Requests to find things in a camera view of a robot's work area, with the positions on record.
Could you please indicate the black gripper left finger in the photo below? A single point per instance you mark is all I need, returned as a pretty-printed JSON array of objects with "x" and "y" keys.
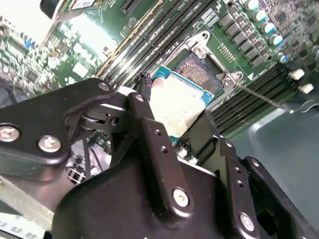
[{"x": 49, "y": 112}]

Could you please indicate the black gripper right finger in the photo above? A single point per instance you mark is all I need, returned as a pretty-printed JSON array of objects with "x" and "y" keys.
[{"x": 229, "y": 174}]

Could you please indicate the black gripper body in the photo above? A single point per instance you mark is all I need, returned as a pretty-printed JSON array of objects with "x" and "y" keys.
[{"x": 112, "y": 204}]

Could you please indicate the thin metal locking lever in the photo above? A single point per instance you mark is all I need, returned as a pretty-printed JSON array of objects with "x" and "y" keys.
[{"x": 264, "y": 97}]

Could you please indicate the silver CPU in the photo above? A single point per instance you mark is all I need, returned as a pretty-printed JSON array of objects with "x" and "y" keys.
[{"x": 174, "y": 104}]

